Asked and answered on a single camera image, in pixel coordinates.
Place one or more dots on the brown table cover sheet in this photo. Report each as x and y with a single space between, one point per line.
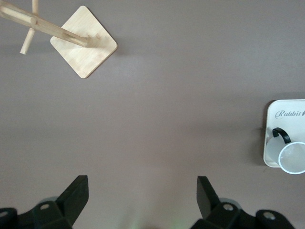
152 107

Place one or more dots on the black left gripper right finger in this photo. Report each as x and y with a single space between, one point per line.
209 205

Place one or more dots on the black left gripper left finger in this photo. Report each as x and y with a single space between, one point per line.
71 200

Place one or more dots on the wooden mug stand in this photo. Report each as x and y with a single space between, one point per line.
88 57

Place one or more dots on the cream tray with bear print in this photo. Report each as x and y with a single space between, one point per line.
286 122

